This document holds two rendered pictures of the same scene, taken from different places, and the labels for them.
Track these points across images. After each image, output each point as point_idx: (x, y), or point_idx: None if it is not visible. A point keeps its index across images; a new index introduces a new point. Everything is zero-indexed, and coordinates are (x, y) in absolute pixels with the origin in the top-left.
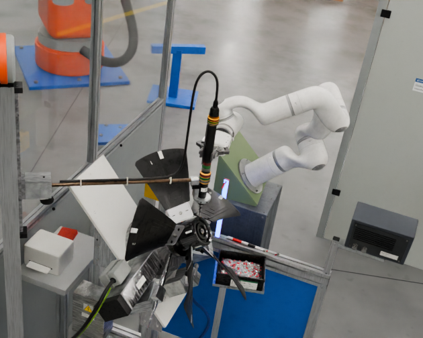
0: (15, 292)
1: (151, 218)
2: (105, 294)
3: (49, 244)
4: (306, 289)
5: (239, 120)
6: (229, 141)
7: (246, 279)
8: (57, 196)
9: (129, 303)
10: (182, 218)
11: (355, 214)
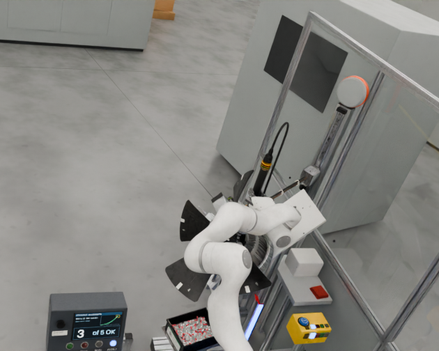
0: None
1: (242, 184)
2: (230, 196)
3: (304, 253)
4: None
5: (274, 228)
6: (255, 204)
7: (181, 317)
8: (350, 285)
9: (215, 201)
10: None
11: (122, 294)
